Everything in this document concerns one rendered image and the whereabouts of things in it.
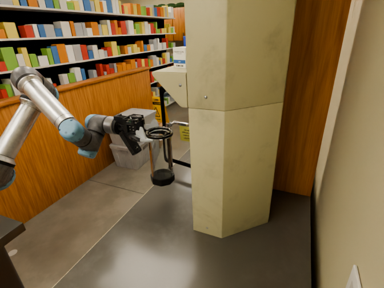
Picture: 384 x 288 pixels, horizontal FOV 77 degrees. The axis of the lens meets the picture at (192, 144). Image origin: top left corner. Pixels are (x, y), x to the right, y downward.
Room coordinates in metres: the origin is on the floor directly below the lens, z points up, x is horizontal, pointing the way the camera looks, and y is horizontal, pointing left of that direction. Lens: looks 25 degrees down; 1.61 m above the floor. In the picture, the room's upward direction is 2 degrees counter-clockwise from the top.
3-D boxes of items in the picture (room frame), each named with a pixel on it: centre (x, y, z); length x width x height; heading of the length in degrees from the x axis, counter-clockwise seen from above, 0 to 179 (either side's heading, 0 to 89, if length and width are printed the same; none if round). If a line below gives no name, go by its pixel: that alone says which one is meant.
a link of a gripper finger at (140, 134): (0.86, 0.19, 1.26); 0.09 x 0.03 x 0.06; 42
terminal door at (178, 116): (1.06, 0.02, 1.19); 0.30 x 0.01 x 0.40; 55
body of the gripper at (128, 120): (0.94, 0.26, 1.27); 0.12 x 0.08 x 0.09; 66
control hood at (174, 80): (0.85, -0.01, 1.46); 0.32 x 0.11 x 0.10; 156
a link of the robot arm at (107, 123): (0.98, 0.33, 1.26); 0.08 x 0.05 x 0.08; 156
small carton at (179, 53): (0.81, 0.01, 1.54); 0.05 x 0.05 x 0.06; 51
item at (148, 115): (3.03, 0.78, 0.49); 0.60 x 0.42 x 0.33; 156
